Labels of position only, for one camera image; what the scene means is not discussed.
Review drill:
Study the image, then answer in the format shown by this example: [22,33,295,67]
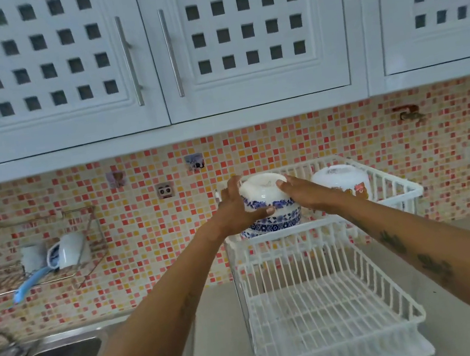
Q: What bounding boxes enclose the purple sticker wall hook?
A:
[106,169,129,191]

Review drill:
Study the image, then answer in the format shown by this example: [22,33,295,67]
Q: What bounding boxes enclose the person's right forearm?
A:
[331,173,470,356]

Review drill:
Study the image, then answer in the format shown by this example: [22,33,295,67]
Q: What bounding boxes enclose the brass wall pipe fitting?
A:
[391,101,428,130]

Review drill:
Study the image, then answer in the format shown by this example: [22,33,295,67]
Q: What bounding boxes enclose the person's right hand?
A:
[274,167,348,225]

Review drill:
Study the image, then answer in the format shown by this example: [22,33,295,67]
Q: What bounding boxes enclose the white two-tier dish rack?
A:
[212,141,450,356]

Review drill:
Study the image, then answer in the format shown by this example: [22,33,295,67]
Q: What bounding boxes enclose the blue grey sticker wall hook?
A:
[184,152,206,173]

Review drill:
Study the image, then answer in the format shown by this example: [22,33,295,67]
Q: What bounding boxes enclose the large white mug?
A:
[43,230,92,273]

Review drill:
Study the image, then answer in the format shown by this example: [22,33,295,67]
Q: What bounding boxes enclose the small white cup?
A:
[19,242,51,275]

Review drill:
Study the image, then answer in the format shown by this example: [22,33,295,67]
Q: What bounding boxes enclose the metal cabinet door handle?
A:
[114,14,147,109]
[157,7,186,100]

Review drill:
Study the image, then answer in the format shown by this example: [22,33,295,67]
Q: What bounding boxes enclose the white wall cabinet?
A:
[0,0,470,186]

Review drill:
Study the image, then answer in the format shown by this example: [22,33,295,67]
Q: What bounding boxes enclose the person's left forearm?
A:
[31,221,264,356]

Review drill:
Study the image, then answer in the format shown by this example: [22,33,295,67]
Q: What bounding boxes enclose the person's left hand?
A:
[204,170,279,240]

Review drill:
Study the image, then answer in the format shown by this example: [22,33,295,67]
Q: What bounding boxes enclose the wall power socket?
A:
[154,181,176,201]

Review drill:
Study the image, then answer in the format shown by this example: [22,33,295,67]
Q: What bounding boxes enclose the blue handled brush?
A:
[5,246,66,305]

